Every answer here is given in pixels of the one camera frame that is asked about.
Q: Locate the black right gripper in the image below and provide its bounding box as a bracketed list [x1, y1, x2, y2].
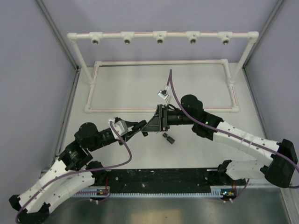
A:
[142, 105, 195, 132]

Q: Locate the small black water faucet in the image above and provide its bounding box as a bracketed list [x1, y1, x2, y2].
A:
[162, 133, 175, 144]

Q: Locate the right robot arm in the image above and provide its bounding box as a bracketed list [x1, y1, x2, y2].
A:
[142, 95, 299, 188]

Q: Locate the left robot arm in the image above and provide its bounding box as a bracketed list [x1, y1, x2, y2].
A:
[9, 118, 146, 224]

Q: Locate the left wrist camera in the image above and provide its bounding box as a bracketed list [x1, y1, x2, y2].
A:
[108, 118, 128, 136]

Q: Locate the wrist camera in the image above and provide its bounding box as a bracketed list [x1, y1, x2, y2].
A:
[158, 85, 171, 105]
[108, 118, 128, 136]

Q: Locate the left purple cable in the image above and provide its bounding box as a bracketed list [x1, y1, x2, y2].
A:
[15, 120, 133, 224]

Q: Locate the purple cable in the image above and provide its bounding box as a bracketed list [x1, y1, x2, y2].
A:
[167, 69, 299, 189]
[15, 120, 133, 224]

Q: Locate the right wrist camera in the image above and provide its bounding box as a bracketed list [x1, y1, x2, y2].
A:
[158, 85, 171, 105]

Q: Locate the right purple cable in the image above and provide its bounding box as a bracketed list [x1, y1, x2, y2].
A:
[167, 69, 299, 189]

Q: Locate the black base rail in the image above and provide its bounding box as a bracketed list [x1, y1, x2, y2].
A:
[94, 168, 236, 194]

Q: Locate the grey slotted cable duct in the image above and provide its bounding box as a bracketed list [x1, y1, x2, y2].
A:
[73, 187, 236, 200]

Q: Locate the white PVC pipe frame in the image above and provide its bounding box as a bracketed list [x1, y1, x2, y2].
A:
[67, 31, 259, 113]

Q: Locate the left aluminium frame post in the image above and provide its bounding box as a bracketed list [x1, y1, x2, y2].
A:
[34, 0, 80, 164]

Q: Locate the aluminium frame post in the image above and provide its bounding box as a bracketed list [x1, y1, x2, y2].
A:
[34, 0, 80, 164]
[244, 0, 299, 150]

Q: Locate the right aluminium frame post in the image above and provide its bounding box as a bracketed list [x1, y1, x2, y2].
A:
[244, 0, 299, 150]

